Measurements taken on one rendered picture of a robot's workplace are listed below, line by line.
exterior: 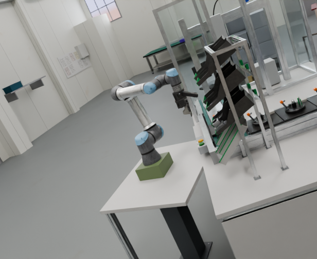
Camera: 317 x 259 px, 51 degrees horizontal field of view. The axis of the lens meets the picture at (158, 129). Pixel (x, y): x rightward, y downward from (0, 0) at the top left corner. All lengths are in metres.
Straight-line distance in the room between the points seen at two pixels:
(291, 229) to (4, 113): 8.65
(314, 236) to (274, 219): 0.26
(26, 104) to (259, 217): 9.66
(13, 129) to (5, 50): 2.62
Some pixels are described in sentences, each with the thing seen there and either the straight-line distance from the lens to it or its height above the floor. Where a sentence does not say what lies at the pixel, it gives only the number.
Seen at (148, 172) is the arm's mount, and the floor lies 0.92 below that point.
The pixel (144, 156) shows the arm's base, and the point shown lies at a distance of 2.57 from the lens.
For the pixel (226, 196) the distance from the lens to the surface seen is 2.05.
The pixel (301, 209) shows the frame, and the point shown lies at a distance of 2.04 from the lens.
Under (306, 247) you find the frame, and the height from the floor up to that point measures 0.46.
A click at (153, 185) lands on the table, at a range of 2.50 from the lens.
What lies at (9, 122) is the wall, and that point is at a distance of 9.90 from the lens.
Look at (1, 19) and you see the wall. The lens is 11.63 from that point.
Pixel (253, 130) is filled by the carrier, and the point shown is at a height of 0.97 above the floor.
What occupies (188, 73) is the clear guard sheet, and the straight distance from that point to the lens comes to 3.73.
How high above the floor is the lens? 1.96
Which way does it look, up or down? 18 degrees down
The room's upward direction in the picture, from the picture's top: 24 degrees counter-clockwise
